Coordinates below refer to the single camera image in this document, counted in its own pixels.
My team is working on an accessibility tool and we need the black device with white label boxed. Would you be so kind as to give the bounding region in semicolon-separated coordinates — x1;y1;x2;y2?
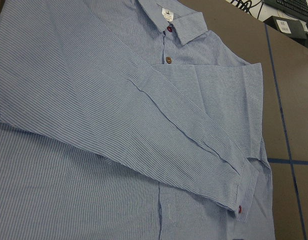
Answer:
263;16;308;46

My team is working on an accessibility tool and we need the blue striped button shirt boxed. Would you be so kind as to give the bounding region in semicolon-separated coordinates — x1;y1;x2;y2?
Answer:
0;0;275;240

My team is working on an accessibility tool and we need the black keyboard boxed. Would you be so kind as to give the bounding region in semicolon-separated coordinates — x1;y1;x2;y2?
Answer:
263;0;308;20

